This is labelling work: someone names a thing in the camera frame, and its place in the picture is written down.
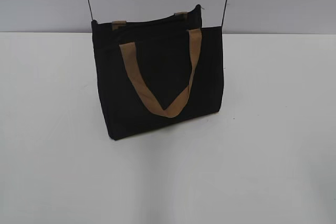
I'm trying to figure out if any black tote bag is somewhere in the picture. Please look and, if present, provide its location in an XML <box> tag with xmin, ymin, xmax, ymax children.
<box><xmin>91</xmin><ymin>5</ymin><xmax>224</xmax><ymax>140</ymax></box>

